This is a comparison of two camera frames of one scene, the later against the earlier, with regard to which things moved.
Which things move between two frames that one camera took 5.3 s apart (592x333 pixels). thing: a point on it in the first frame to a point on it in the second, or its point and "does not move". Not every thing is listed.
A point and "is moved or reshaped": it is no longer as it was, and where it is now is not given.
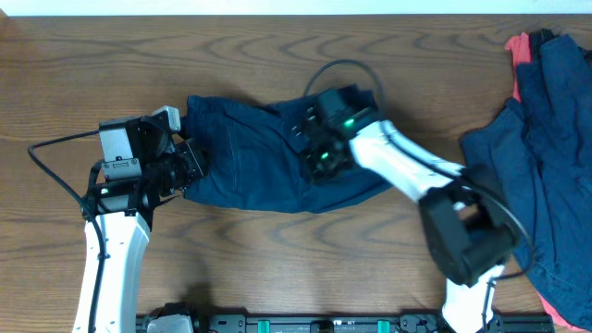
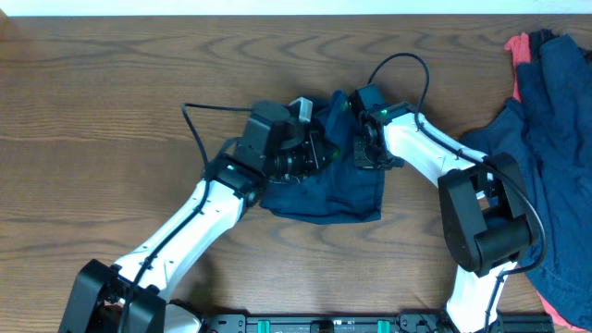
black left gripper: (186, 152) to (315, 146)
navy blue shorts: (256, 159) is moved or reshaped
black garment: (536, 39) does not move
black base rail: (355, 324) does not move
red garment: (520, 46) does not move
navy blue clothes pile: (535, 156) does not move
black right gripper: (310, 171) to (361, 163)
